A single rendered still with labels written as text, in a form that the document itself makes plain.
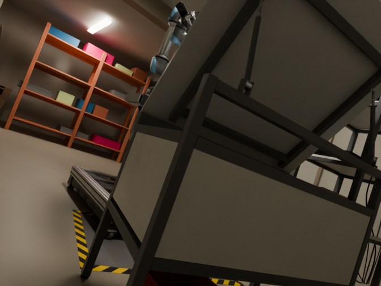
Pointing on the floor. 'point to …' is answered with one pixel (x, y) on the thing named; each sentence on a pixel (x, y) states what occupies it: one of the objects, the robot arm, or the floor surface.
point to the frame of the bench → (161, 213)
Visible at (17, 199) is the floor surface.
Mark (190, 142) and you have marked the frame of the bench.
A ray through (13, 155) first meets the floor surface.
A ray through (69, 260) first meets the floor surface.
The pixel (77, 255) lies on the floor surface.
